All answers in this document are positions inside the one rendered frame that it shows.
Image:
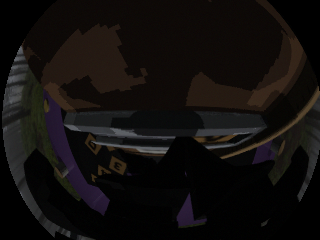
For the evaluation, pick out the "yellow flat round disc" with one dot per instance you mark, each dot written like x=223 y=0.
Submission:
x=46 y=105

